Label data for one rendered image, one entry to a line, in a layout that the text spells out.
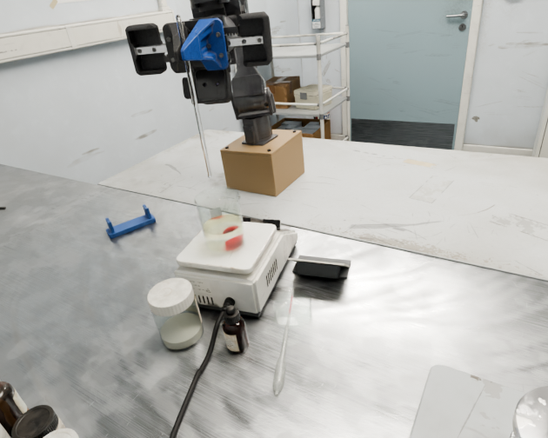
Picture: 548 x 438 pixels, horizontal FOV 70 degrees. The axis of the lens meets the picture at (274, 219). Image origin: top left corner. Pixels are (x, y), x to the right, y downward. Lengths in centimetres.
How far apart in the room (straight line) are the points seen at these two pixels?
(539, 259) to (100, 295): 71
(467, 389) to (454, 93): 303
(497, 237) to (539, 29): 264
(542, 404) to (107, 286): 62
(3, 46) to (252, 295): 157
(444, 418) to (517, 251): 35
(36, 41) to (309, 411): 178
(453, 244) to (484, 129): 278
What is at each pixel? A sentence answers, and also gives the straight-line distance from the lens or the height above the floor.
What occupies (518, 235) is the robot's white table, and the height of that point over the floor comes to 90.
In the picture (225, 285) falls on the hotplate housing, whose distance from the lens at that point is 56.
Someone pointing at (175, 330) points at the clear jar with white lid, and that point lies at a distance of 54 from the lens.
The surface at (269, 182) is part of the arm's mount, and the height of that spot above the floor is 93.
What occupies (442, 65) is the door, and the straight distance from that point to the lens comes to 339.
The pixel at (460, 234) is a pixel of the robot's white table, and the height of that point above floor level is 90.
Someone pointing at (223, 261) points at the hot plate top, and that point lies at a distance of 55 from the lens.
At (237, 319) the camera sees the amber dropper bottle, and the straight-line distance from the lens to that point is 51.
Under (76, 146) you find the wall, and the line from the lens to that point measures 210.
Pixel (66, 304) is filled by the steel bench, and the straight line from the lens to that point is 74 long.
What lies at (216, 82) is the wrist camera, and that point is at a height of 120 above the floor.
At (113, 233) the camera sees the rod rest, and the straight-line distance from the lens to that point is 87.
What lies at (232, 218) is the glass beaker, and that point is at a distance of 54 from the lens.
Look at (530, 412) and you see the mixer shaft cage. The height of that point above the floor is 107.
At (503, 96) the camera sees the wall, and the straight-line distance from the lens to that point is 340.
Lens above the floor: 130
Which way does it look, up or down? 30 degrees down
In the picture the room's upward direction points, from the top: 7 degrees counter-clockwise
